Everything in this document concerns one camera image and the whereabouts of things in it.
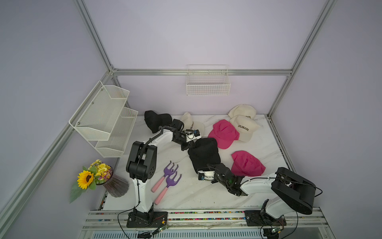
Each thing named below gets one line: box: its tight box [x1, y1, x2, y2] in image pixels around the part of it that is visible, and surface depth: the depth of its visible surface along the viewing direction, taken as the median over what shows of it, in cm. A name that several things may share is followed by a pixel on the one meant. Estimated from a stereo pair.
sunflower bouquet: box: [69, 159, 113, 204], surface depth 64 cm
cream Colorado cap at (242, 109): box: [227, 103, 257, 120], surface depth 118 cm
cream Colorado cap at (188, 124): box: [181, 111, 205, 138], surface depth 112 cm
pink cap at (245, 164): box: [230, 150, 266, 177], surface depth 92 cm
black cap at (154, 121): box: [144, 110, 173, 134], surface depth 116 cm
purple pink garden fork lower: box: [154, 171, 183, 206], surface depth 87 cm
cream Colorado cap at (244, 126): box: [228, 115, 261, 143], surface depth 110 cm
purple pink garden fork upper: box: [151, 160, 179, 193], surface depth 90 cm
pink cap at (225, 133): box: [207, 119, 240, 150], surface depth 106 cm
